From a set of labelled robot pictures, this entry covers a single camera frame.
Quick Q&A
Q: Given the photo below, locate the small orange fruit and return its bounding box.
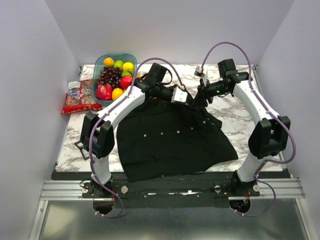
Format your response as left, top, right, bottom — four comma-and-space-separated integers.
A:
111, 87, 124, 101

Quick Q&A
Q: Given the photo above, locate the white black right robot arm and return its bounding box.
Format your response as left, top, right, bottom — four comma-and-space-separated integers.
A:
194, 59, 291, 196

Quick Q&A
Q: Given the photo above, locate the red apple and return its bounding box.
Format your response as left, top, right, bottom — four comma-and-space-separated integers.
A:
120, 75, 133, 90

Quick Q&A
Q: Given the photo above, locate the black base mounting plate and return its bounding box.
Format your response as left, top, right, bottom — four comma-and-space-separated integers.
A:
50, 171, 294, 209

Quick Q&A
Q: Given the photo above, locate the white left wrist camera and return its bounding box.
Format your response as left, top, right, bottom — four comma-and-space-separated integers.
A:
171, 86, 188, 105

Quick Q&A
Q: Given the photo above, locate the pink dragon fruit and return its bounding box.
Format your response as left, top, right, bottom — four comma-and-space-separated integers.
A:
96, 84, 113, 101

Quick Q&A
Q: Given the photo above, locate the green apple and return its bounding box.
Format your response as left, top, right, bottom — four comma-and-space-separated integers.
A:
113, 60, 124, 70

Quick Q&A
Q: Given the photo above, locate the clear teal fruit container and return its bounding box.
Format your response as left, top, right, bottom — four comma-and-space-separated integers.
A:
91, 53, 137, 106

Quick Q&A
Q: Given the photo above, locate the dark purple grape bunch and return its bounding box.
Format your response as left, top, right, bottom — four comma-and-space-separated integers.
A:
97, 67, 123, 89

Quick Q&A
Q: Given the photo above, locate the aluminium frame rail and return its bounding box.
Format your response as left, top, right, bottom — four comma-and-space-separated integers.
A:
40, 178, 306, 202

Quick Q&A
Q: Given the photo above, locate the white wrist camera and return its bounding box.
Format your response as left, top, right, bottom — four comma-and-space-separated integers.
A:
171, 86, 188, 105
194, 66, 209, 86

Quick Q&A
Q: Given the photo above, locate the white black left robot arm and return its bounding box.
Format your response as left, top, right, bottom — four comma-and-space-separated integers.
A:
80, 63, 174, 198

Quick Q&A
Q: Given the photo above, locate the black button shirt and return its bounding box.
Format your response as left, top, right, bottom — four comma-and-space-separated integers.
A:
116, 98, 238, 182

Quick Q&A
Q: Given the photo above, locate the red candy bag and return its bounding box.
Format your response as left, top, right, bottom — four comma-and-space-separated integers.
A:
61, 79, 102, 115

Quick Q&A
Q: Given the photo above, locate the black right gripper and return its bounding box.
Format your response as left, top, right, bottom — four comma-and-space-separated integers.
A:
190, 78, 229, 109

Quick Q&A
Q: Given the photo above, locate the yellow lemon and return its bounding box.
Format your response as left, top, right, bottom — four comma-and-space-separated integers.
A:
122, 62, 135, 73

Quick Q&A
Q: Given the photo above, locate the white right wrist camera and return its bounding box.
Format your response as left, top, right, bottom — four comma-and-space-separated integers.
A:
194, 66, 209, 86

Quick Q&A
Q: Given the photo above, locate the green lime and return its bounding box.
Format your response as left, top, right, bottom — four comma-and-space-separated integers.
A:
121, 70, 133, 77

